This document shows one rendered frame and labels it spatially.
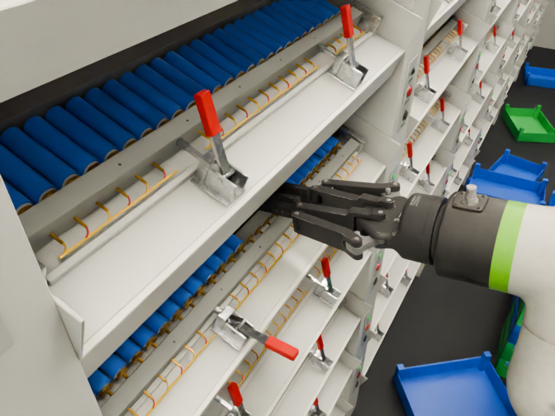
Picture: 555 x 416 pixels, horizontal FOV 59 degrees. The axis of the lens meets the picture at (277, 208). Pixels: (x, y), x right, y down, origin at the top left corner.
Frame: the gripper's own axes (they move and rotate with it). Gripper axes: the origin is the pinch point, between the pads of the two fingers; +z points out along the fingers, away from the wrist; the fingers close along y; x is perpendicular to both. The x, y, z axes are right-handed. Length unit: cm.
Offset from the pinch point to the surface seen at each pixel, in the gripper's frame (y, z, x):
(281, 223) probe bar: 0.6, 0.1, 3.6
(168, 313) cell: 19.9, 2.6, 3.0
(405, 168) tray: -53, 2, 25
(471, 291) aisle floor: -100, -9, 101
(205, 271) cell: 13.3, 2.7, 2.6
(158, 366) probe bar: 25.3, -0.5, 3.9
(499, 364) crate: -68, -24, 98
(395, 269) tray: -64, 8, 66
